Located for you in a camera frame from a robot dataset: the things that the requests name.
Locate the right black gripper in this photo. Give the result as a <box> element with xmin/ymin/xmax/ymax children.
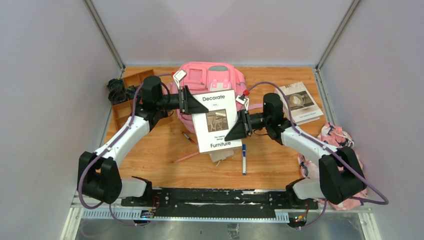
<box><xmin>224</xmin><ymin>110</ymin><xmax>272</xmax><ymax>142</ymax></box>

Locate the white Decorate Furniture book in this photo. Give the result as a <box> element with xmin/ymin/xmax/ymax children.
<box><xmin>191</xmin><ymin>89</ymin><xmax>242</xmax><ymax>154</ymax></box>

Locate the pink school backpack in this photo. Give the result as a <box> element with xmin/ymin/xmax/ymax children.
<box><xmin>166</xmin><ymin>61</ymin><xmax>263</xmax><ymax>134</ymax></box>

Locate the white coffee cover book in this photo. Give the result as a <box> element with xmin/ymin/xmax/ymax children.
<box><xmin>280</xmin><ymin>81</ymin><xmax>324</xmax><ymax>125</ymax></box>

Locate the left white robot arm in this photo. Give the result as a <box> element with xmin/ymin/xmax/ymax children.
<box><xmin>77</xmin><ymin>75</ymin><xmax>209</xmax><ymax>209</ymax></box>

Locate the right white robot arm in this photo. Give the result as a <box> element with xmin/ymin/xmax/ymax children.
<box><xmin>224</xmin><ymin>93</ymin><xmax>367</xmax><ymax>209</ymax></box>

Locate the blue white marker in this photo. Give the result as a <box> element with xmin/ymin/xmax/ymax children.
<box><xmin>241</xmin><ymin>143</ymin><xmax>247</xmax><ymax>175</ymax></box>

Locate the red gel pen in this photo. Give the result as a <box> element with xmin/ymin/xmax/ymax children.
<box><xmin>181</xmin><ymin>131</ymin><xmax>196</xmax><ymax>145</ymax></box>

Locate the small beige notebook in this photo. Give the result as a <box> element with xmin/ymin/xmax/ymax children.
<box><xmin>209</xmin><ymin>150</ymin><xmax>234</xmax><ymax>163</ymax></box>

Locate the pink pen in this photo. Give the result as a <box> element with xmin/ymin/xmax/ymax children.
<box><xmin>174</xmin><ymin>152</ymin><xmax>200</xmax><ymax>163</ymax></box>

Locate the dark rolled sock in tray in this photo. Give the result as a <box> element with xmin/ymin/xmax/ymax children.
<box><xmin>125</xmin><ymin>85</ymin><xmax>138</xmax><ymax>100</ymax></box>

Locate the wooden compartment tray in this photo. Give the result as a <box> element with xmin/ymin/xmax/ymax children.
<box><xmin>111</xmin><ymin>68</ymin><xmax>174</xmax><ymax>132</ymax></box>

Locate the dark rolled sock lower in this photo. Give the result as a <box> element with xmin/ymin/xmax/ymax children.
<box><xmin>108</xmin><ymin>88</ymin><xmax>127</xmax><ymax>105</ymax></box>

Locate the dark rolled sock upper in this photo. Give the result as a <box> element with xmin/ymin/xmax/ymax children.
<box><xmin>106</xmin><ymin>78</ymin><xmax>124</xmax><ymax>92</ymax></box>

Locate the pink patterned cloth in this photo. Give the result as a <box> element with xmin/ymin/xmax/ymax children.
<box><xmin>297</xmin><ymin>123</ymin><xmax>363</xmax><ymax>211</ymax></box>

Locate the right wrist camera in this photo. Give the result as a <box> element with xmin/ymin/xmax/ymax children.
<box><xmin>235</xmin><ymin>94</ymin><xmax>250</xmax><ymax>110</ymax></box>

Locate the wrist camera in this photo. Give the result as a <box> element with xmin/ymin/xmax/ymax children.
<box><xmin>172</xmin><ymin>69</ymin><xmax>187</xmax><ymax>89</ymax></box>
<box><xmin>235</xmin><ymin>94</ymin><xmax>250</xmax><ymax>110</ymax></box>

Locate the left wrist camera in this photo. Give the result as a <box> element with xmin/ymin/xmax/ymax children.
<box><xmin>172</xmin><ymin>69</ymin><xmax>187</xmax><ymax>89</ymax></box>

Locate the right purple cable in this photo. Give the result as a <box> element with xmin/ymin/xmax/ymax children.
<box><xmin>243</xmin><ymin>81</ymin><xmax>390</xmax><ymax>229</ymax></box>

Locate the purple cable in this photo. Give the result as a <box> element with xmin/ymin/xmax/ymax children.
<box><xmin>77</xmin><ymin>72</ymin><xmax>175</xmax><ymax>227</ymax></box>
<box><xmin>243</xmin><ymin>81</ymin><xmax>390</xmax><ymax>229</ymax></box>

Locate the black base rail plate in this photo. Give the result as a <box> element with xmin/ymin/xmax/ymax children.
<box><xmin>121</xmin><ymin>187</ymin><xmax>319</xmax><ymax>219</ymax></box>

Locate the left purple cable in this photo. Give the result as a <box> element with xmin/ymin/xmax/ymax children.
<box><xmin>77</xmin><ymin>72</ymin><xmax>175</xmax><ymax>227</ymax></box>

